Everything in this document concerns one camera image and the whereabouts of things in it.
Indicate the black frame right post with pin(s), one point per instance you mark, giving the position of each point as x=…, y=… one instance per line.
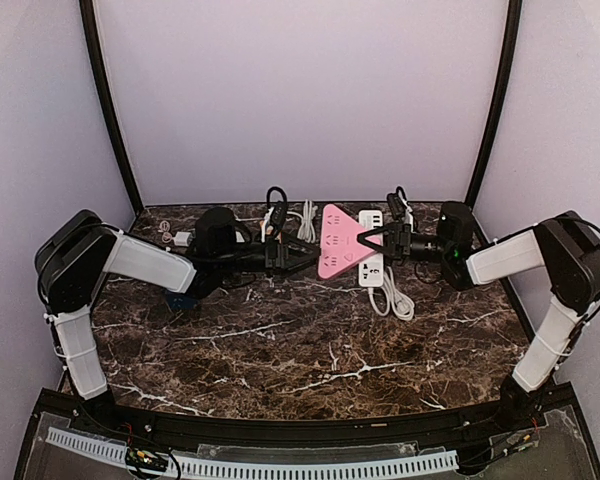
x=501, y=83

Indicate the blue cube socket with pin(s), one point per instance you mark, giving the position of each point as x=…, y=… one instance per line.
x=179, y=301

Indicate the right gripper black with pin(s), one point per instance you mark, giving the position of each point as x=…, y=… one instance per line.
x=397, y=241

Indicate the black frame left post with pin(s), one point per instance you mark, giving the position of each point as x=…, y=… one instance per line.
x=108, y=109

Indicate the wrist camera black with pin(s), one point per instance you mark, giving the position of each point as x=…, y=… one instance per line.
x=215, y=232
x=456, y=223

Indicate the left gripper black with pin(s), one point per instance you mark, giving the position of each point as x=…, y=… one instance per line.
x=275, y=255

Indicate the white power strip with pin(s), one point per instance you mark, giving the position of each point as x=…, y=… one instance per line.
x=371, y=270

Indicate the pink triangular power strip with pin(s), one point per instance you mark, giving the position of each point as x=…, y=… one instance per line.
x=340, y=251

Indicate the black frame post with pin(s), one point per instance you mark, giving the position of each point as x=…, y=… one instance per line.
x=501, y=83
x=108, y=109

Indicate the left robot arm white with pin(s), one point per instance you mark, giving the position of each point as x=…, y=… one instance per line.
x=73, y=262

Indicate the white USB charger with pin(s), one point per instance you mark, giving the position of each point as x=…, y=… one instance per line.
x=182, y=239

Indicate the white slotted cable duct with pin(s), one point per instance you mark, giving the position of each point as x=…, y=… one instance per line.
x=220, y=462

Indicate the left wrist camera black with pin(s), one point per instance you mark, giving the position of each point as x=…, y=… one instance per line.
x=215, y=232

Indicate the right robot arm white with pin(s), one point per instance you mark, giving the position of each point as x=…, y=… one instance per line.
x=565, y=248

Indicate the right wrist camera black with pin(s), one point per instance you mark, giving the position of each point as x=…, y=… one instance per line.
x=456, y=223

